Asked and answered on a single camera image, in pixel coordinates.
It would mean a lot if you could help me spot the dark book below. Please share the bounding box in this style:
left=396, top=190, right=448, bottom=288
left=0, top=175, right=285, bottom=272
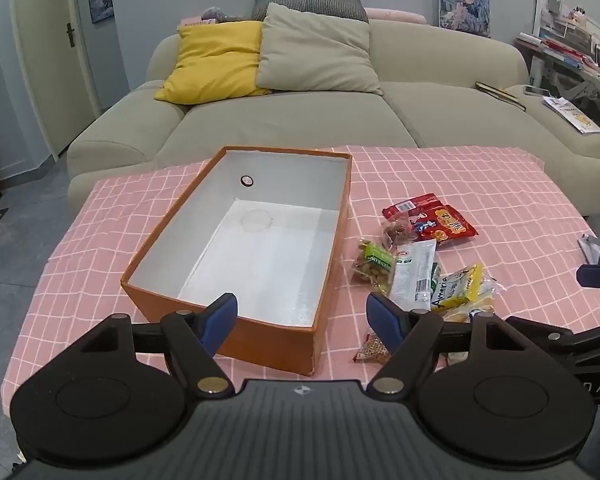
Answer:
left=475, top=80, right=527, bottom=111

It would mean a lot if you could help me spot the yellow pillow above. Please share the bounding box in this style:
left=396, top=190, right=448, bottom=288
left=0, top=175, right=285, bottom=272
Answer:
left=154, top=21, right=271, bottom=106

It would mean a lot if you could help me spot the red barcode snack packet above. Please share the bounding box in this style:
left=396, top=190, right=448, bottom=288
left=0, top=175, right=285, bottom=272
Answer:
left=382, top=193, right=443, bottom=221

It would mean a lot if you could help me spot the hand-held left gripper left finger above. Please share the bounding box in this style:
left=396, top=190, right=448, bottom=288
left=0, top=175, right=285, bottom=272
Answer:
left=67, top=292, right=238, bottom=396

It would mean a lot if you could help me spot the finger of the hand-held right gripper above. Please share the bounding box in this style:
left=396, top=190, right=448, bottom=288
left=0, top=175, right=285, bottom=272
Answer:
left=576, top=264, right=600, bottom=289
left=505, top=316, right=576, bottom=361

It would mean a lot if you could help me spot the pink cushion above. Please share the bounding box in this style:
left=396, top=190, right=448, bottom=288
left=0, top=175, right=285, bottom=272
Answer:
left=364, top=7, right=428, bottom=25

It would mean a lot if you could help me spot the white magazine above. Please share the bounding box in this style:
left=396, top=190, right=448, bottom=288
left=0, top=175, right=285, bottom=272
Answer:
left=542, top=95, right=600, bottom=135

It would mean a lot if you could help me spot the white door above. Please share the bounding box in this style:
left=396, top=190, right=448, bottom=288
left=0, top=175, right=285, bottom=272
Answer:
left=22, top=0, right=101, bottom=156

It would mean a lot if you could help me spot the long white snack packet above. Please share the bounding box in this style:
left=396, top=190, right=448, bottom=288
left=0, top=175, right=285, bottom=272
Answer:
left=389, top=239, right=438, bottom=311

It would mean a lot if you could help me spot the beige sofa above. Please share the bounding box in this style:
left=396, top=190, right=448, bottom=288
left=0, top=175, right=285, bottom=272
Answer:
left=67, top=17, right=600, bottom=216

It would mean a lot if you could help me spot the clear red label snack packet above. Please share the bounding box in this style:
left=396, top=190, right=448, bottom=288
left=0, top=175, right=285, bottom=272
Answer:
left=380, top=212, right=417, bottom=249

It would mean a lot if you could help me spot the anime print cushion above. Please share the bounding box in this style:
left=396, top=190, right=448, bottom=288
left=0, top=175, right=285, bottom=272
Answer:
left=436, top=0, right=492, bottom=38

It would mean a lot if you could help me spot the red orange print snack packet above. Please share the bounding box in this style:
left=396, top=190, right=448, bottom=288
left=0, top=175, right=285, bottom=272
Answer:
left=410, top=205, right=479, bottom=247

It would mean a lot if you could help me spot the beige pillow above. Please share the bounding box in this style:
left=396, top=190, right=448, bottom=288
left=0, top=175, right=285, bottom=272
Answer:
left=255, top=2, right=385, bottom=97

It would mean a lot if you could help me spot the green nut snack packet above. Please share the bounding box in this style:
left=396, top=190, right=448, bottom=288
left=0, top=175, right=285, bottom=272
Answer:
left=352, top=240, right=396, bottom=283

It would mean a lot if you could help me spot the orange cardboard box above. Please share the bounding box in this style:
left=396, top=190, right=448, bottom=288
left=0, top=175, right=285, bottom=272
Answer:
left=121, top=146, right=354, bottom=377

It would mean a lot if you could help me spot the nut mix snack packet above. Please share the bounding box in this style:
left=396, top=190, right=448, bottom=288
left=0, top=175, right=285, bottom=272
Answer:
left=355, top=332, right=390, bottom=364

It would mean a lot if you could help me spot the grey plush toy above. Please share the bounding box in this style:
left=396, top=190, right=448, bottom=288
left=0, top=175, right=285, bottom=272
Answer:
left=201, top=7, right=241, bottom=23

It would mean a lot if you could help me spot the yellow snack packet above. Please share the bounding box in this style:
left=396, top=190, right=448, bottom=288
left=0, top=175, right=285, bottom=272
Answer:
left=431, top=262, right=485, bottom=317

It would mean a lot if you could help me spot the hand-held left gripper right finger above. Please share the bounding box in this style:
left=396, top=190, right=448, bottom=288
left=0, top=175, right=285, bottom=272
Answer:
left=366, top=292, right=538, bottom=395

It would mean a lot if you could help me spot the stack of books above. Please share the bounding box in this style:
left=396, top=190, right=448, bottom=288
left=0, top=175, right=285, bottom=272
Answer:
left=516, top=32, right=600, bottom=68

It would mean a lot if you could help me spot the cluttered desk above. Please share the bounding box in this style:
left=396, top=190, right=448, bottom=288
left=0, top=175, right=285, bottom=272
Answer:
left=515, top=0, right=600, bottom=111

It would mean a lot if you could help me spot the houndstooth pillow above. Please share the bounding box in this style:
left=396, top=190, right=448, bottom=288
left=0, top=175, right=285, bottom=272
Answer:
left=251, top=0, right=370, bottom=23

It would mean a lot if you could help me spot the pink checked tablecloth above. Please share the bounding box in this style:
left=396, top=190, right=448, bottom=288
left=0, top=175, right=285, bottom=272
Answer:
left=1, top=146, right=600, bottom=411

